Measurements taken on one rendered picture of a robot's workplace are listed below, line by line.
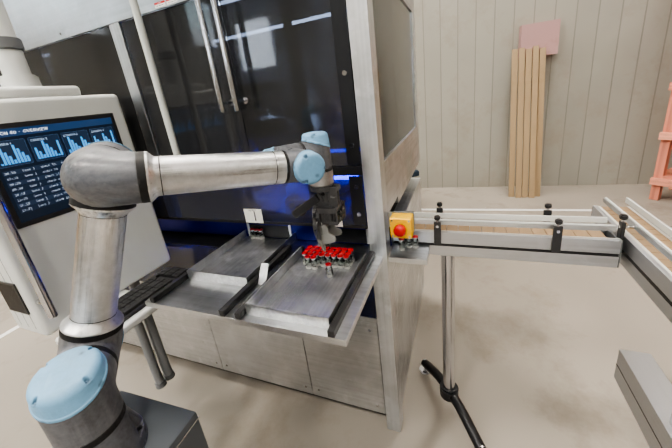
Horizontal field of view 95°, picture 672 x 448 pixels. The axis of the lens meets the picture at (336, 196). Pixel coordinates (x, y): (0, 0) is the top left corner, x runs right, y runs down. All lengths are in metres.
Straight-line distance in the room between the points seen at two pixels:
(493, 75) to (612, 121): 1.42
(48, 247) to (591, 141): 4.87
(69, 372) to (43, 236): 0.66
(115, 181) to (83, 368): 0.37
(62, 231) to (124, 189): 0.78
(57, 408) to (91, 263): 0.25
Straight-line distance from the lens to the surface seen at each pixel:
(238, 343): 1.80
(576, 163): 4.84
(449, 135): 4.50
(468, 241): 1.18
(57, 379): 0.82
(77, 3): 1.74
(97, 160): 0.66
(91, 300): 0.86
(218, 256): 1.35
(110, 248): 0.82
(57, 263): 1.41
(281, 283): 1.06
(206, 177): 0.64
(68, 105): 1.44
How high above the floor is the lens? 1.44
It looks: 18 degrees down
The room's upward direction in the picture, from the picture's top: 7 degrees counter-clockwise
